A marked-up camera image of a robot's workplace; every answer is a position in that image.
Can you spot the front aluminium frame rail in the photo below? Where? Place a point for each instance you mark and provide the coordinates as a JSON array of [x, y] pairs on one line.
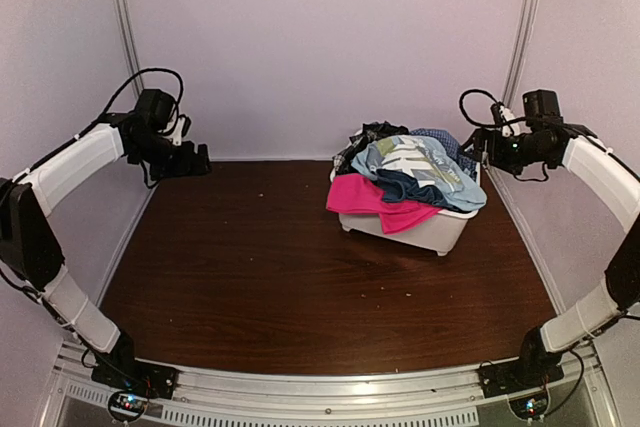
[[443, 397]]

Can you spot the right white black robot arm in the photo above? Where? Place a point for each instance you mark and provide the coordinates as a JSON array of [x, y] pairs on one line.
[[541, 136]]

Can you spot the right aluminium frame post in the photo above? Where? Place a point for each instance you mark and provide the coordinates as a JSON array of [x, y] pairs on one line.
[[524, 30]]

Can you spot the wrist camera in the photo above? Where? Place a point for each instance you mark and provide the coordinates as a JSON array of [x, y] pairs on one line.
[[179, 130], [501, 115]]

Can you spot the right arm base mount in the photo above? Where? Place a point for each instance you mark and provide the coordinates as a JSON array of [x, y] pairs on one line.
[[528, 395]]

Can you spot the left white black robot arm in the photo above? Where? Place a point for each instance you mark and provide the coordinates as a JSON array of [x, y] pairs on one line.
[[151, 135]]

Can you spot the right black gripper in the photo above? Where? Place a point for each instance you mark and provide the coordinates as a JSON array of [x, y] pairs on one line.
[[480, 136]]

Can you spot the left aluminium frame post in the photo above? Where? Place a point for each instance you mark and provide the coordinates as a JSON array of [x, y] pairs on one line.
[[123, 21]]

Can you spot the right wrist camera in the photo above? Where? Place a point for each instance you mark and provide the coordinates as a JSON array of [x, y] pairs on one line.
[[501, 115]]

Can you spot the white plastic laundry basket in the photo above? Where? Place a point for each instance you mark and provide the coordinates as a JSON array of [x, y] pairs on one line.
[[439, 234]]

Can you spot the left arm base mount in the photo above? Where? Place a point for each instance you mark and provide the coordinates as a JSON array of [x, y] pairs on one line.
[[133, 395]]

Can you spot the aluminium frame post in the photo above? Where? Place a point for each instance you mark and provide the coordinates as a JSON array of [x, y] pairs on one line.
[[524, 30], [123, 21]]

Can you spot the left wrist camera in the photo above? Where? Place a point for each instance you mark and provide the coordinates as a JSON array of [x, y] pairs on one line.
[[179, 130]]

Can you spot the light blue printed t-shirt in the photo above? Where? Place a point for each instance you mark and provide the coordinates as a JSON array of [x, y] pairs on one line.
[[425, 159]]

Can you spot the dark plaid shirt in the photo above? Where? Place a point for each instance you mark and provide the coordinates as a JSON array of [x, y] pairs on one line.
[[359, 141]]

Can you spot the pink garment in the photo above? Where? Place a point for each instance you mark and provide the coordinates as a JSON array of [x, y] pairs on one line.
[[354, 194]]

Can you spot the navy blue garment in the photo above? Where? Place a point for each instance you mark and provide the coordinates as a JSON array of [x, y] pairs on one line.
[[398, 187]]

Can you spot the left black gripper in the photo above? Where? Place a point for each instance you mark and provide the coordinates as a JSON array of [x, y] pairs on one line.
[[185, 165]]

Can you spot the blue dotted shirt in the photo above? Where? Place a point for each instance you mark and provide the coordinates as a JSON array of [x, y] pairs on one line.
[[452, 148]]

